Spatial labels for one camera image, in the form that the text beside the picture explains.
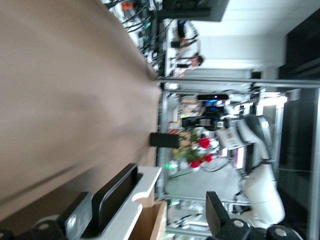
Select black bar-shaped camera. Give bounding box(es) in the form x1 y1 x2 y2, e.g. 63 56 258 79
196 93 230 101

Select red rose bouquet green leaves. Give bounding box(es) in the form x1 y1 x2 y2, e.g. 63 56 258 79
172 127 216 174

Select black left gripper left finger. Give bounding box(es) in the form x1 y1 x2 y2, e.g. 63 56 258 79
0 191 93 240

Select aluminium frame side rail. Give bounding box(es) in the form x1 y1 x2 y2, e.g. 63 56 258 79
155 86 169 198

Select seated person with dark hair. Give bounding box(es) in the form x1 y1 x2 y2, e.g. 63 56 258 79
184 54 205 71

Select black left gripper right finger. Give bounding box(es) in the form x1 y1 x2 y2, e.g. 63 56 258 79
205 190 304 240

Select black foam cylinder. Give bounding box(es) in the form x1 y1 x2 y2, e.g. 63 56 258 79
149 132 180 149

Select aluminium frame upright post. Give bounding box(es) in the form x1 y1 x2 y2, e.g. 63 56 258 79
156 76 320 89

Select white-fronted drawer with black handle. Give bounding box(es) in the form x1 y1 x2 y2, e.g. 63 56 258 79
82 162 168 240

